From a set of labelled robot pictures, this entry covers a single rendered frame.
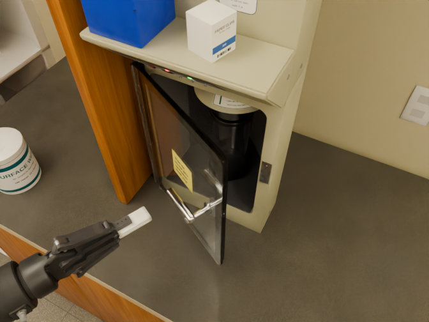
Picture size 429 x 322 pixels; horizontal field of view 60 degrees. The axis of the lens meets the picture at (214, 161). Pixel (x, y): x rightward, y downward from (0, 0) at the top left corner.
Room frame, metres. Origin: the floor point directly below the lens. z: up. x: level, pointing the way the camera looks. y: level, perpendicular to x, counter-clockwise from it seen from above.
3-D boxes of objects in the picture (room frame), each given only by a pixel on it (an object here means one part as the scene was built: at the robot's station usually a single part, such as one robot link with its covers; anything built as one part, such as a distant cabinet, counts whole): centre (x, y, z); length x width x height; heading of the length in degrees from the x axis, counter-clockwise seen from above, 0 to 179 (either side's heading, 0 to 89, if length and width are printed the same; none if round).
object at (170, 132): (0.49, 0.07, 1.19); 0.30 x 0.01 x 0.40; 35
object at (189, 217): (0.41, 0.05, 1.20); 0.10 x 0.05 x 0.03; 35
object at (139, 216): (0.36, 0.16, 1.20); 0.07 x 0.03 x 0.01; 125
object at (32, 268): (0.27, 0.29, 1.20); 0.09 x 0.07 x 0.08; 125
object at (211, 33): (0.48, 0.00, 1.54); 0.05 x 0.05 x 0.06; 46
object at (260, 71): (0.50, 0.05, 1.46); 0.32 x 0.12 x 0.10; 63
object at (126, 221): (0.35, 0.18, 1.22); 0.05 x 0.01 x 0.03; 125
